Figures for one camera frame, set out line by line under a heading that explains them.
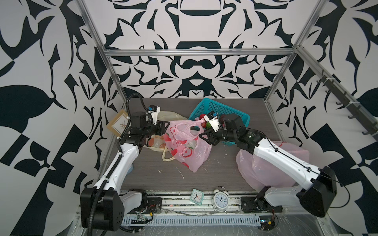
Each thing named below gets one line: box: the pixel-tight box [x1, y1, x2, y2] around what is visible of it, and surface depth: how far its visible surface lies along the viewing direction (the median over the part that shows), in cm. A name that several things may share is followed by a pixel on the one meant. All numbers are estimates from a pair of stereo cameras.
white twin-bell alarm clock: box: [211, 185, 229, 214], surface depth 74 cm
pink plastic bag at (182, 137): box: [163, 118, 213, 173], surface depth 83 cm
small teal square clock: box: [189, 188, 205, 206], surface depth 77 cm
